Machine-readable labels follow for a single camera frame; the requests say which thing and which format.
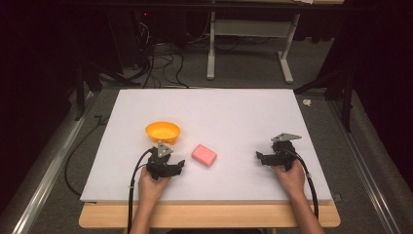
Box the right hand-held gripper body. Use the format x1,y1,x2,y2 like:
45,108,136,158
270,132,303,173

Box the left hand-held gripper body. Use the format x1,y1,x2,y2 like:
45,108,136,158
145,141,174,181

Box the person's left hand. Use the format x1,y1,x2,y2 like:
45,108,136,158
137,167,172,205

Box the person's right hand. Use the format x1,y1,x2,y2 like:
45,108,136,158
271,159,307,199

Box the pink soap bar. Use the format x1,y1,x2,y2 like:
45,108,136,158
191,143,218,169

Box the orange plastic bowl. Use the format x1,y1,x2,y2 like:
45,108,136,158
144,121,181,146

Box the white table board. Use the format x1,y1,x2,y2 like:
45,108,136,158
79,88,333,204

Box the wooden table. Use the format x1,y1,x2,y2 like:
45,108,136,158
78,199,342,229

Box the black stand legs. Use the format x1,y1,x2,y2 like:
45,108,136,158
293,69,356,134
73,60,141,122

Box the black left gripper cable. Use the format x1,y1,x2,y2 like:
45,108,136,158
127,146,156,234

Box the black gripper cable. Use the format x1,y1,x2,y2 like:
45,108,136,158
282,148,320,220
127,146,156,234

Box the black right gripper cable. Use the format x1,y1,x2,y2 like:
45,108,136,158
282,148,320,220

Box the aluminium rail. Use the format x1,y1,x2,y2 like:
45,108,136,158
326,98,405,234
11,92,95,234

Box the black floor cable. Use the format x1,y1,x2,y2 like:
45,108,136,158
63,114,111,198

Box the bundle of black floor cables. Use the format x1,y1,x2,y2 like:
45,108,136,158
128,19,191,90

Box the white metal desk frame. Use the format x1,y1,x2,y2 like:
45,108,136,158
206,11,302,85

